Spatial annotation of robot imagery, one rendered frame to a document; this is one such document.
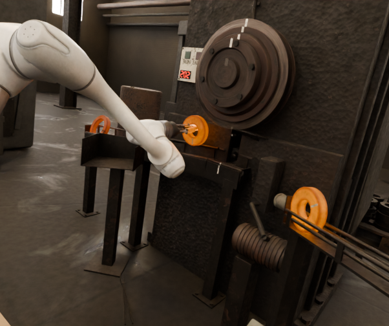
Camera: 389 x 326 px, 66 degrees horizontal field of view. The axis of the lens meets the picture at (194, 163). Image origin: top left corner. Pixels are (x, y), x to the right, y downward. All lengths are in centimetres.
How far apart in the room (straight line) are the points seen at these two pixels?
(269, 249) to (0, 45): 104
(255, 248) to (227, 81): 68
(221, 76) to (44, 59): 74
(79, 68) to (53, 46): 8
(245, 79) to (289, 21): 36
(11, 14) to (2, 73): 269
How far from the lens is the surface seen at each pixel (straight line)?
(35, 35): 79
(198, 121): 149
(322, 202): 104
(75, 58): 83
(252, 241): 122
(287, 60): 128
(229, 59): 130
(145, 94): 412
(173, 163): 115
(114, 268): 180
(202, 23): 174
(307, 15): 146
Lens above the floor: 105
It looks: 15 degrees down
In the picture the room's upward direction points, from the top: 9 degrees clockwise
